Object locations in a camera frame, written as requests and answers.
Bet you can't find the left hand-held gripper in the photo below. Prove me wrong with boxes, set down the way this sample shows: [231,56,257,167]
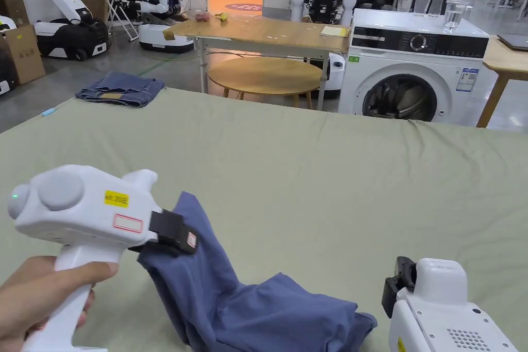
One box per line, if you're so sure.
[7,164,199,352]

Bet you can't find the white robot with black arms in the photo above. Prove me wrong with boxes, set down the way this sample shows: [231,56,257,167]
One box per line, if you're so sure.
[122,0,195,55]

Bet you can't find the brown cardboard carton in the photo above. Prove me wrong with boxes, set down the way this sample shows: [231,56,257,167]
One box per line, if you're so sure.
[0,24,46,86]

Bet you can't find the large white black robot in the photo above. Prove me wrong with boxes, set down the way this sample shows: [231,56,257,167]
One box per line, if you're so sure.
[7,0,112,61]

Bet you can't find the white washing machine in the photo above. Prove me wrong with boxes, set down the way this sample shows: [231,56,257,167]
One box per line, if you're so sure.
[338,0,502,128]

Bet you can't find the bed with pale green sheet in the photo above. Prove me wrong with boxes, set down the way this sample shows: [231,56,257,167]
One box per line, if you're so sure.
[0,87,528,352]

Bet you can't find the light wooden table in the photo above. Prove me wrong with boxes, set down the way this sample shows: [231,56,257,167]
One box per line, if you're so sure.
[476,32,528,129]

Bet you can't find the round low wooden table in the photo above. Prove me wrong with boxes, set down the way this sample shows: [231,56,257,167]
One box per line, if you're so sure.
[207,57,327,110]

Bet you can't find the folded blue jeans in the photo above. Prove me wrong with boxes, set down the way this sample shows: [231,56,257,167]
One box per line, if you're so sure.
[75,71,166,109]

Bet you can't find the dark blue shirt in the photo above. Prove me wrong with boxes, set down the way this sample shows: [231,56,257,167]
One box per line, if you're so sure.
[137,191,378,352]

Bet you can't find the rectangular wooden table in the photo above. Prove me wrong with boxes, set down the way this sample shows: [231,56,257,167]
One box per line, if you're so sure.
[164,13,352,112]

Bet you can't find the person's left hand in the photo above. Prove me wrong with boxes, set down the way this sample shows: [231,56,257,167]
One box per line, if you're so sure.
[0,255,121,352]

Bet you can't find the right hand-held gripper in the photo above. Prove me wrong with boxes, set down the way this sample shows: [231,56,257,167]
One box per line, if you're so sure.
[381,256,519,352]

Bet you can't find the white black humanoid robot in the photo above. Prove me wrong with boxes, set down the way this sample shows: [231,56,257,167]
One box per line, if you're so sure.
[290,0,358,100]

